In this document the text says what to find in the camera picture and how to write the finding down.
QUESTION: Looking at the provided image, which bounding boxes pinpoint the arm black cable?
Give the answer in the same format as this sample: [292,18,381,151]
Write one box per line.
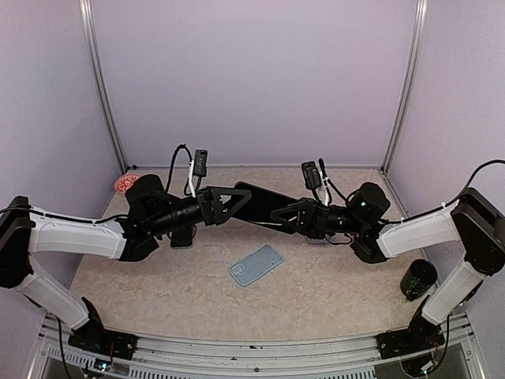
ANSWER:
[311,157,505,356]
[0,144,198,379]

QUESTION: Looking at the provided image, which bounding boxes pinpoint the front aluminium rail base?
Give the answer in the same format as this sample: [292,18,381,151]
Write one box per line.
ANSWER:
[27,311,486,379]

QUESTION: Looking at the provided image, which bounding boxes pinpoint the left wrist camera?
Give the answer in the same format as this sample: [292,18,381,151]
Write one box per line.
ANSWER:
[184,149,208,197]

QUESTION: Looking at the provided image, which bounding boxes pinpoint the left aluminium frame post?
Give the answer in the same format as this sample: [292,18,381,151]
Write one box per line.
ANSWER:
[79,0,129,174]

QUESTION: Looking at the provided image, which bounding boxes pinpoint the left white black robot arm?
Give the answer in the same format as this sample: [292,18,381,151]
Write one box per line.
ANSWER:
[1,174,252,360]

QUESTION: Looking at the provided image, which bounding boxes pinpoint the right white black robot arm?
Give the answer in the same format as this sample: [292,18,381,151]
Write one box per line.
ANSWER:
[271,182,504,359]

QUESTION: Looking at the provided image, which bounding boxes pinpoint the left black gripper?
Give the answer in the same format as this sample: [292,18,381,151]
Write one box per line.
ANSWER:
[148,186,252,236]

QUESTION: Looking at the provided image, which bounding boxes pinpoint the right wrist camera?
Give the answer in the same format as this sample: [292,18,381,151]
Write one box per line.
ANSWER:
[301,161,332,205]

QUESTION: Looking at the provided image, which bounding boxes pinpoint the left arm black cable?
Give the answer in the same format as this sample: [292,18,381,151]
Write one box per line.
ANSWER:
[0,144,198,379]

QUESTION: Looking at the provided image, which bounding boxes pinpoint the black cup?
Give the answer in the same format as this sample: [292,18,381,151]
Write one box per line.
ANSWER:
[400,259,438,302]

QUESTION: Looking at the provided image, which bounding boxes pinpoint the right aluminium frame post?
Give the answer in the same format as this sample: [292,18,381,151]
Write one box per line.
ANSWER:
[381,0,428,176]

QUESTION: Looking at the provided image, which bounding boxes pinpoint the red white patterned bowl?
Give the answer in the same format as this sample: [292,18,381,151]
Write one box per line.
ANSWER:
[114,173,140,194]

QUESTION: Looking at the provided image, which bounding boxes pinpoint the light blue phone case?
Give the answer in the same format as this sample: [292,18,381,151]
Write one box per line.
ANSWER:
[229,245,284,287]

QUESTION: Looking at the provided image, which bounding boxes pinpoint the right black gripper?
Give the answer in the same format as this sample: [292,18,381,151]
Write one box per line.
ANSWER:
[270,196,366,239]

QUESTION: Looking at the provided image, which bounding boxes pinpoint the aluminium frame post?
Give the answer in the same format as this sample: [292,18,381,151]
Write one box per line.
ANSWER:
[79,0,129,174]
[381,0,428,176]

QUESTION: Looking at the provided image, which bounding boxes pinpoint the lilac phone case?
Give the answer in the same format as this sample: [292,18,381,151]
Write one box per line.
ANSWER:
[306,235,335,245]

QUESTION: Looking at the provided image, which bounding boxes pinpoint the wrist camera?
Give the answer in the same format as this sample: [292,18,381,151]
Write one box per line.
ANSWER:
[184,149,208,197]
[301,161,332,205]

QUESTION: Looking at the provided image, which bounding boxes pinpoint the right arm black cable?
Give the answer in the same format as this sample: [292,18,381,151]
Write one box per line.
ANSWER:
[311,157,505,356]

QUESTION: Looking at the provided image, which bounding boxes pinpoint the black phone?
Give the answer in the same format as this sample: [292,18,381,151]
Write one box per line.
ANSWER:
[234,182,298,234]
[169,226,195,249]

